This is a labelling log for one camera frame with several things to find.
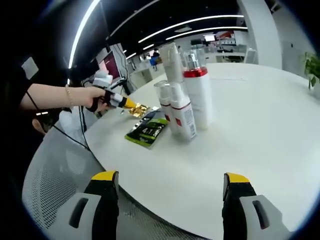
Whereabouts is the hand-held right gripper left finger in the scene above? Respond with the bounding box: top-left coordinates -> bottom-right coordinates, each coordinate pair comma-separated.
59,170 -> 120,240

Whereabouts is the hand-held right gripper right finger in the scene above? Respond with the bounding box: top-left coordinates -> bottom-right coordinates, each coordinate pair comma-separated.
221,172 -> 288,240

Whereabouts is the gold skincare sachet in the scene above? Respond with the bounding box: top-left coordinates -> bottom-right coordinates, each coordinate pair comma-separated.
127,103 -> 151,119

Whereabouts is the green black skincare sachet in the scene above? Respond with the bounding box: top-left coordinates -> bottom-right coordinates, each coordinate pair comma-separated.
124,111 -> 169,148

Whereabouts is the small clear-cap skincare bottle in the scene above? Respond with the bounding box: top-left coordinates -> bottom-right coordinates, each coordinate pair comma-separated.
168,80 -> 198,143
153,79 -> 173,136

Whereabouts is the white skincare tube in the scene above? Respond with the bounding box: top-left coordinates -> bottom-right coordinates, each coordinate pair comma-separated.
158,41 -> 185,85

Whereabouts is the large red-collar skincare bottle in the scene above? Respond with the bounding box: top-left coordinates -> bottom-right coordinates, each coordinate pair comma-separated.
182,48 -> 214,131

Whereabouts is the person's left hand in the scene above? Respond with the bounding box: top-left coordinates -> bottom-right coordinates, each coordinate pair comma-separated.
83,86 -> 112,113

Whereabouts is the white mesh office chair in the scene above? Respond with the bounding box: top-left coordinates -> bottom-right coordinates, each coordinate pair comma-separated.
22,129 -> 208,240

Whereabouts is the ceiling light strip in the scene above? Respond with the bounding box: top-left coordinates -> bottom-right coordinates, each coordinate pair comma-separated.
67,0 -> 101,70

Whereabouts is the white chest-worn device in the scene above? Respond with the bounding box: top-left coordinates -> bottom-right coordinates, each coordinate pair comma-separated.
21,56 -> 40,80

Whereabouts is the person in black top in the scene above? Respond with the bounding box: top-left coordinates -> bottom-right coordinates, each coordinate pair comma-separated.
0,49 -> 46,156

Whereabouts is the white background office chair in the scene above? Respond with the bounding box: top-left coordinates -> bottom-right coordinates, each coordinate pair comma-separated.
243,47 -> 259,65

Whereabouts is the potted green plant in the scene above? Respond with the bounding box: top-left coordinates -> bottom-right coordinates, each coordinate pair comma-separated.
301,51 -> 320,91

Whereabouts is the beaded bracelet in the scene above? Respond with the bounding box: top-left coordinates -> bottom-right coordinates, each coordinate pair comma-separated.
64,83 -> 75,110

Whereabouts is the black device cable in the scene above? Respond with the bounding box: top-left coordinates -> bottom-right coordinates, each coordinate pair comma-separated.
26,91 -> 92,152

